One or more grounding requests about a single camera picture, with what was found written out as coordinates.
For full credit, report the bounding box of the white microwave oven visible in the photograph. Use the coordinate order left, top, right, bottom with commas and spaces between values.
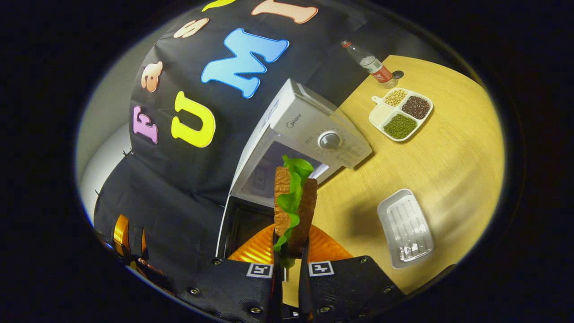
215, 79, 374, 261

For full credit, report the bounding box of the lettuce sandwich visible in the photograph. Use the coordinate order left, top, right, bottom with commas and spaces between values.
273, 155, 318, 270

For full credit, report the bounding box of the white plastic tray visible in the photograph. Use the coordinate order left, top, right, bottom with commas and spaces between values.
377, 188, 435, 270

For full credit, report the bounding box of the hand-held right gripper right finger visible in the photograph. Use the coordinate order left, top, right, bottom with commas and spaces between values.
298, 224, 406, 321

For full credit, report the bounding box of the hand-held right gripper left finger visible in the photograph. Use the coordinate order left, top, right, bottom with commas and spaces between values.
177, 223, 283, 323

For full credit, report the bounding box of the clear plastic bottle red label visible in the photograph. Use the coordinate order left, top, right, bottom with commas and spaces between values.
341, 39, 399, 89

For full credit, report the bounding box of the white divided dish of beans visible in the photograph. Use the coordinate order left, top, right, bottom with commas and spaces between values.
369, 87, 434, 143

